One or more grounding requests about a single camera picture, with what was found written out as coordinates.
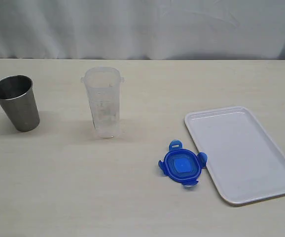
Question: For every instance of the white fabric backdrop curtain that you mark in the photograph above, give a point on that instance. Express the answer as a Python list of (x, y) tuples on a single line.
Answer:
[(142, 29)]

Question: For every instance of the clear tall plastic container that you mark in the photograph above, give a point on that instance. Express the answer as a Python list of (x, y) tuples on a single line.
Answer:
[(103, 90)]

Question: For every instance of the blue plastic snap lid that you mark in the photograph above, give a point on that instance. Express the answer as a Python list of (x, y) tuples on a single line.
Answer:
[(182, 165)]

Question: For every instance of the stainless steel cup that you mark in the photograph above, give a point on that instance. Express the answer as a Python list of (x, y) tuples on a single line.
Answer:
[(18, 102)]

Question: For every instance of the white rectangular plastic tray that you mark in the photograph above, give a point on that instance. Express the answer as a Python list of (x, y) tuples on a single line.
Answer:
[(244, 162)]

